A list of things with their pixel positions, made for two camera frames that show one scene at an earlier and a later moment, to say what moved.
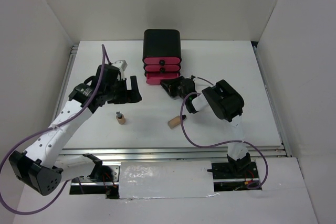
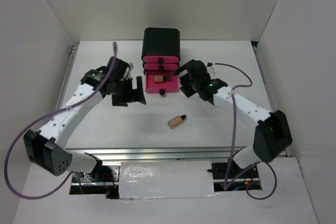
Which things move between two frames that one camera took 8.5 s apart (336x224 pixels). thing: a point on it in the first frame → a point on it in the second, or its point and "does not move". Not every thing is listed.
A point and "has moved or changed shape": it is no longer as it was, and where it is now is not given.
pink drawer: (161, 68) does not move
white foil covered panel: (166, 179) does not move
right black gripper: (170, 85) → (187, 89)
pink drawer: (161, 60) does not move
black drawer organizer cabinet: (161, 43) does not move
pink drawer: (154, 78) has moved or changed shape
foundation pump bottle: (120, 118) → (160, 78)
